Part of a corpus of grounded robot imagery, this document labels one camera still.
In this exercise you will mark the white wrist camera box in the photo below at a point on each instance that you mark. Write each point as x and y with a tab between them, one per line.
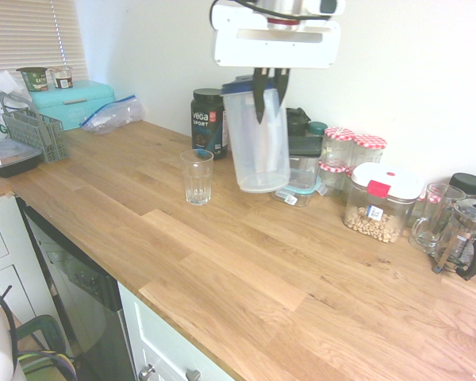
327	6

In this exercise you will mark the cereal container with white lid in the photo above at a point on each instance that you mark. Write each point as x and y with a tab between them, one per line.
381	214

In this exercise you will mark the clear zip bag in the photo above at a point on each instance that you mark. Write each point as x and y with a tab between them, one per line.
111	117

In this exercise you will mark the white drawer unit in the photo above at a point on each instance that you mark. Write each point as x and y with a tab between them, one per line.
8	254

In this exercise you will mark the clear drinking glass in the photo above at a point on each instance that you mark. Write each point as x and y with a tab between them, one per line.
197	178

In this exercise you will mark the black dishwasher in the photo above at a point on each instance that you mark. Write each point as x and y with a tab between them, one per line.
83	285

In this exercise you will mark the glass french press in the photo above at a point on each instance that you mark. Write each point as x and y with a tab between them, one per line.
464	234

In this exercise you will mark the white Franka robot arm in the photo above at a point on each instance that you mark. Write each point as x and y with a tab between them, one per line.
281	8

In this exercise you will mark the white cabinet drawer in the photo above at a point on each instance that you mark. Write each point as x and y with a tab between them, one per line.
162	341

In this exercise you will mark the white and brown cup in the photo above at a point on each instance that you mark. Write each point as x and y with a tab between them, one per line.
61	77

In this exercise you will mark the black plastic food tray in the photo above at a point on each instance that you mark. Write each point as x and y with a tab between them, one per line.
8	160

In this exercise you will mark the clear pitcher with blue lid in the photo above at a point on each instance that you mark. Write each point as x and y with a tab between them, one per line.
254	158

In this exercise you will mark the clear glass mug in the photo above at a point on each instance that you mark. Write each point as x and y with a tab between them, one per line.
432	222

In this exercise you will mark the black Vega protein tub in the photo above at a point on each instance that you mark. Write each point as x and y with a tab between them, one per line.
206	123

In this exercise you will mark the green oatmeal cup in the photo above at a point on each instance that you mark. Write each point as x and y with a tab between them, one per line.
33	79

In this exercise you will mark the jar with red checkered lid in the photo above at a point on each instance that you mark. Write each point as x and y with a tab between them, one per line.
338	145
369	147
348	180
331	178
423	198

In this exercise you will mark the jar with green lid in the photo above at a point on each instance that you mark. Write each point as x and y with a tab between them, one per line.
317	129

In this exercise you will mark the grey cutlery basket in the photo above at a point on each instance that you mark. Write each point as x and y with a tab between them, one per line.
43	135

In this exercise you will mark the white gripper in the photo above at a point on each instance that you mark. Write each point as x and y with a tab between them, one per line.
273	51

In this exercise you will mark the teal bread box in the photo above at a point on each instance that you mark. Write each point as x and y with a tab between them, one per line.
83	103

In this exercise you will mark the jar with black lid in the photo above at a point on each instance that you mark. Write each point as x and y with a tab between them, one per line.
467	183

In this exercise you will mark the square container with black lid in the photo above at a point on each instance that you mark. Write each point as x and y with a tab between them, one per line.
305	146

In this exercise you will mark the white window blind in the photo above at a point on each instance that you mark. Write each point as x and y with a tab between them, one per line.
20	35

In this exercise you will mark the glass container with teal lid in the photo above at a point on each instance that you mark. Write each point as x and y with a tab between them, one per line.
301	194

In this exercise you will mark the black shaker bottle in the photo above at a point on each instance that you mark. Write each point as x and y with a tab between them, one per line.
297	123

